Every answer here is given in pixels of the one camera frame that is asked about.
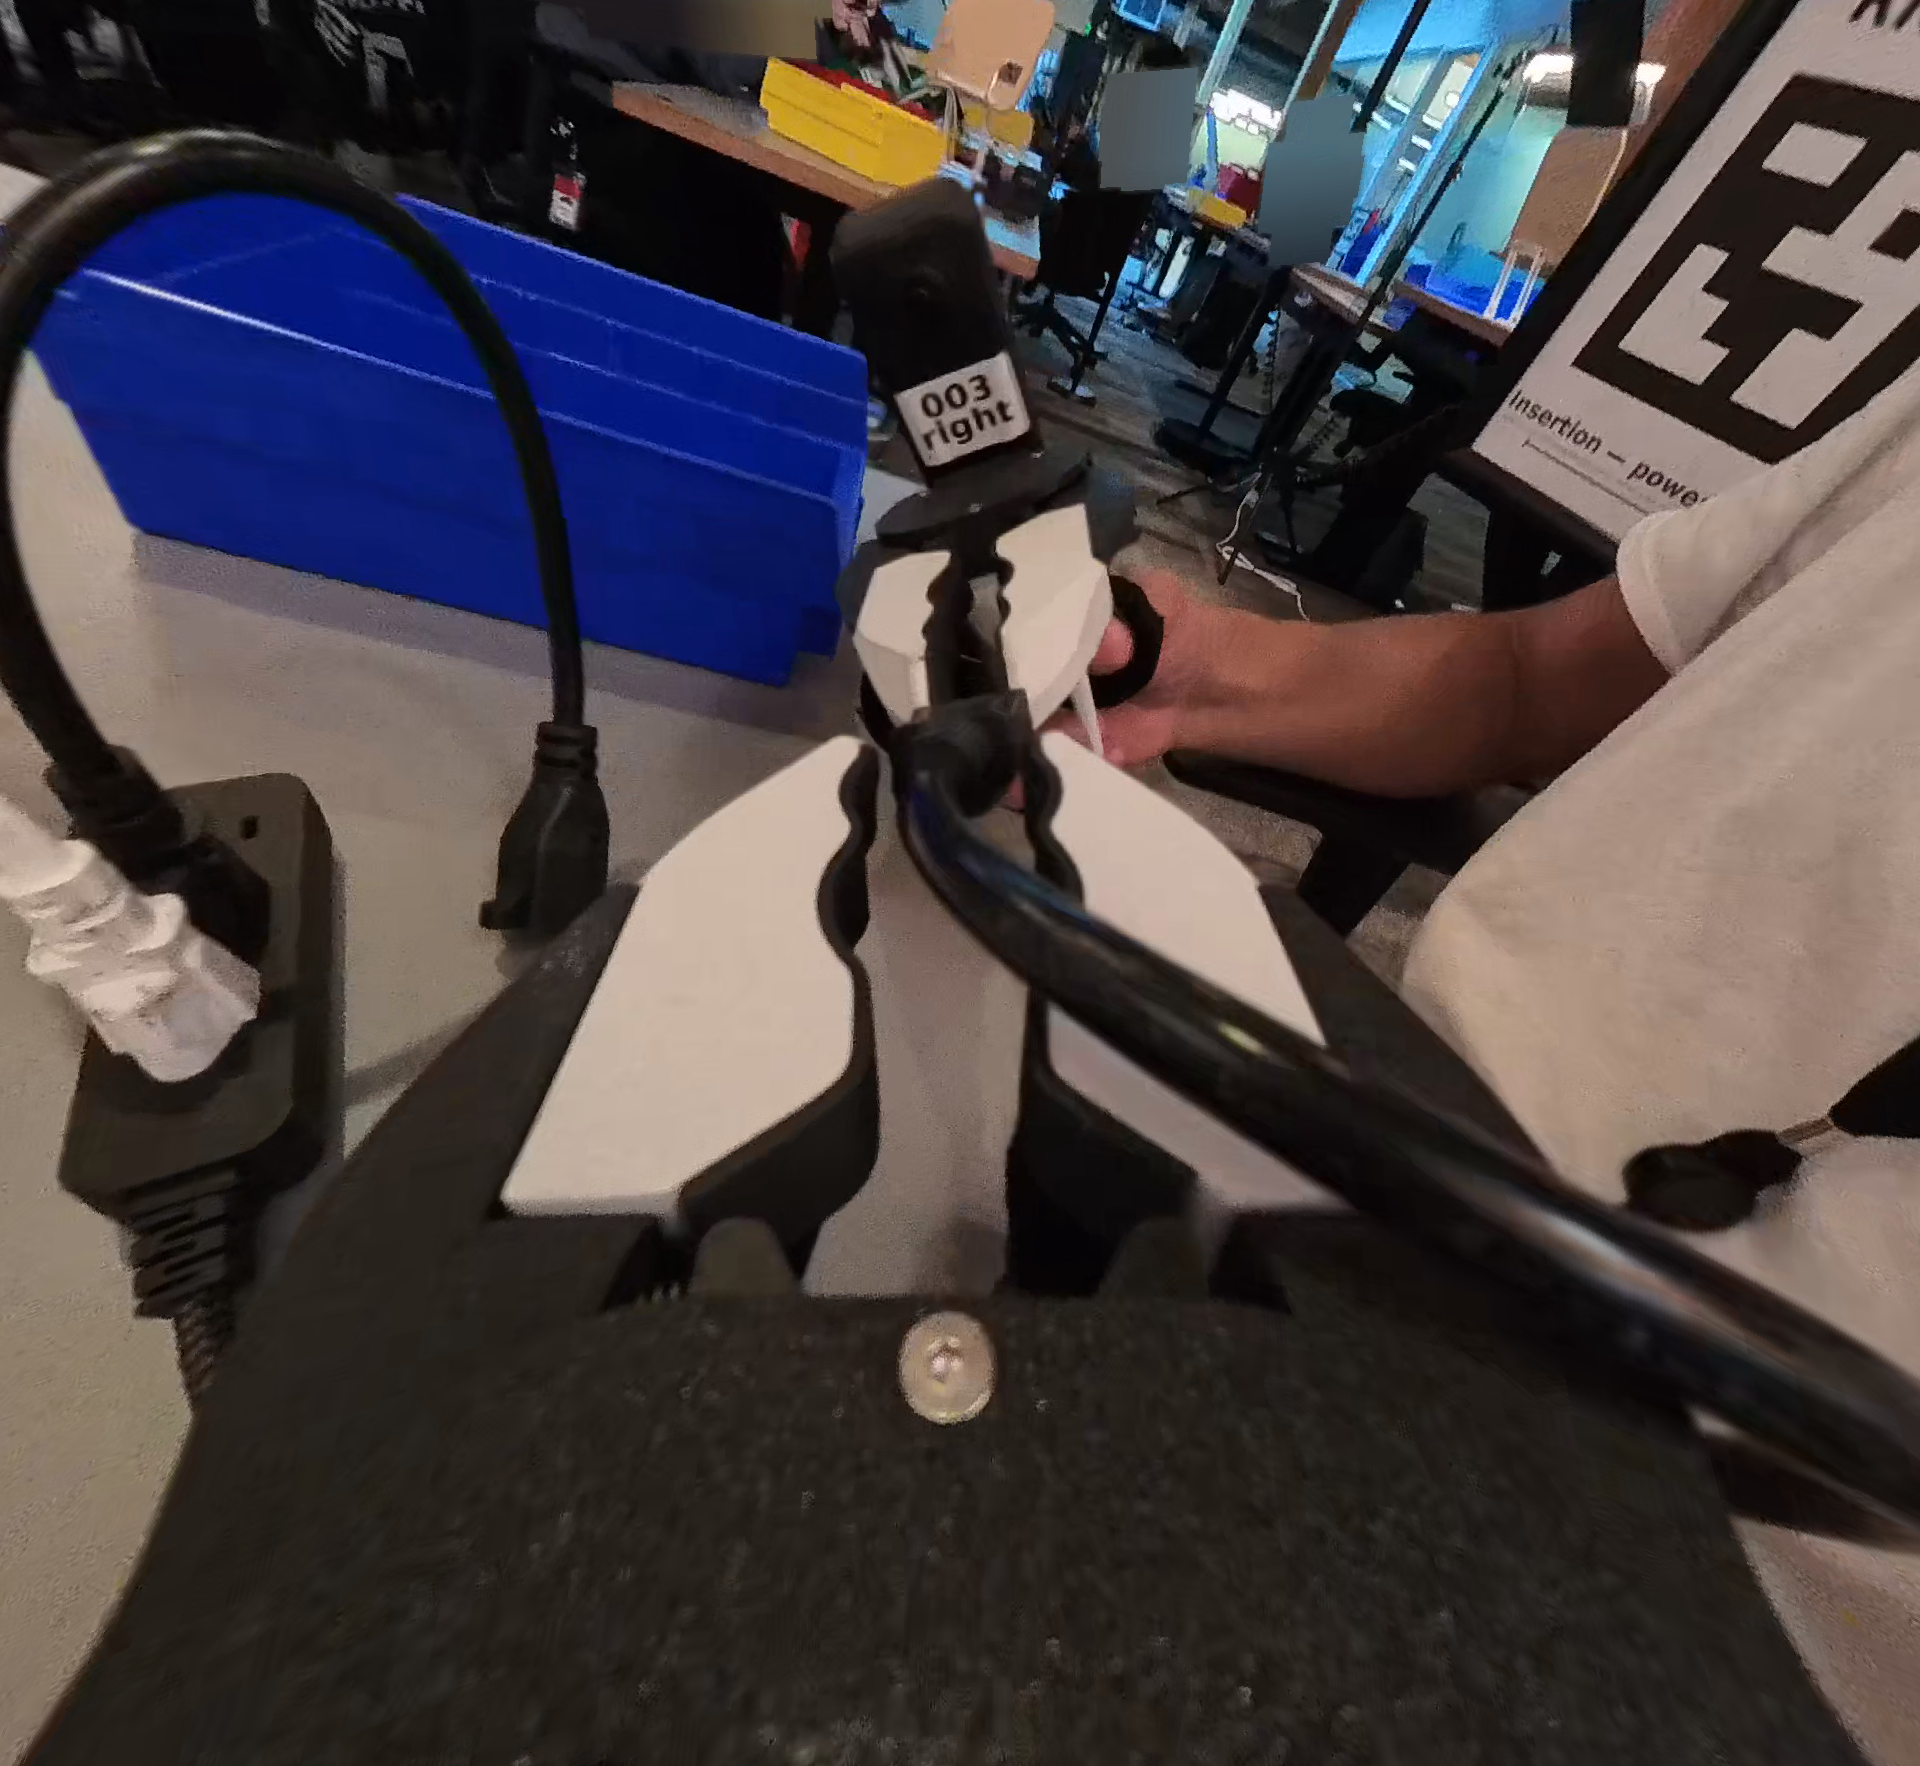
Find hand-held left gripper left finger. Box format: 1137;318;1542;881
498;736;884;1295

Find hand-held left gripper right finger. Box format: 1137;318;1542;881
1004;733;1350;1295

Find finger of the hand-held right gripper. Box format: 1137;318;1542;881
1000;503;1117;765
855;555;950;733

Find black extension cord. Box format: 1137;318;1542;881
891;694;1920;1550
0;129;610;966

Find black power strip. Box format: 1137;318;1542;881
61;773;351;1408

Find white extension cord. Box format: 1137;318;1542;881
0;787;261;1086

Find person's right forearm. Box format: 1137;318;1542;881
1300;576;1668;808

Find person's right hand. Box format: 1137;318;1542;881
1092;576;1307;768

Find black office chair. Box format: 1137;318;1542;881
1022;188;1167;402

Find black chair armrest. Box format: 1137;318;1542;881
1162;749;1542;940

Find yellow storage trays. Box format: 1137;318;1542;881
756;55;1037;184

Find wooden work table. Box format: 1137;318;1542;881
606;80;1044;345

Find blue plastic bin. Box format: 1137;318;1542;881
34;193;873;689

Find black printed garments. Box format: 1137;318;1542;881
0;0;519;157

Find black framed marker sign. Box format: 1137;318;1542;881
1471;0;1920;555

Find black panel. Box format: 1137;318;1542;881
1567;0;1646;129

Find black strap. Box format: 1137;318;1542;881
1626;1033;1920;1233

